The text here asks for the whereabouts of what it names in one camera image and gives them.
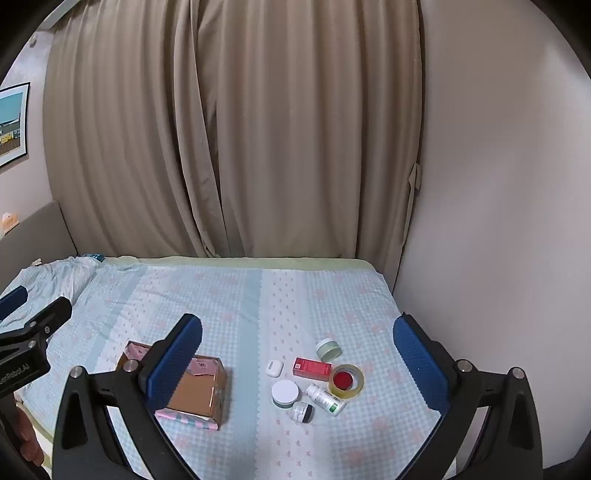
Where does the framed wall poster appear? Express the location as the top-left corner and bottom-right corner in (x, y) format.
(0, 82), (31, 168)

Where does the pale green mattress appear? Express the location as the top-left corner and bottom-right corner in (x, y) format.
(102, 255), (372, 274)

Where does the red carton box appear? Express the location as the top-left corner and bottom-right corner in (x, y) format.
(292, 357), (332, 378)

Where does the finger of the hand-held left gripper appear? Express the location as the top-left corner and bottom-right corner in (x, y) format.
(14, 296), (73, 342)
(0, 285), (28, 322)

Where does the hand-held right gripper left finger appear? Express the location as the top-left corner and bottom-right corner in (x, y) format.
(51, 313), (204, 480)

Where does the yellow clear tape roll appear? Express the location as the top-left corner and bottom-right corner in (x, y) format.
(328, 364), (365, 399)

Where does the white lid cream jar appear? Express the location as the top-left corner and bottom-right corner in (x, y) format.
(271, 380), (301, 409)

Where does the grey headboard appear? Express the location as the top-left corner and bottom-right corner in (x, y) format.
(0, 200), (77, 297)

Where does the pale green cream jar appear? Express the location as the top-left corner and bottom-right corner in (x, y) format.
(316, 338), (343, 362)

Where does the brown cardboard box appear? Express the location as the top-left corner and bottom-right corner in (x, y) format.
(115, 340), (228, 431)

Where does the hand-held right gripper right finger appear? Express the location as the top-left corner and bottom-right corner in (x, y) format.
(392, 312), (544, 480)

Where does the white pill bottle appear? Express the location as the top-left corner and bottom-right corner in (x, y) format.
(305, 383), (347, 415)

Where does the beige curtain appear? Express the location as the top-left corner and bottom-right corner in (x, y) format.
(42, 0), (424, 260)

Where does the crumpled pale blue cloth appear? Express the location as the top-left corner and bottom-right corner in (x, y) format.
(0, 257), (105, 319)

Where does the person's left hand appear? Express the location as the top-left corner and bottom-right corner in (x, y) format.
(13, 401), (45, 468)

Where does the checked floral printed blanket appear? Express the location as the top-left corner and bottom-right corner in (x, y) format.
(0, 257), (445, 480)

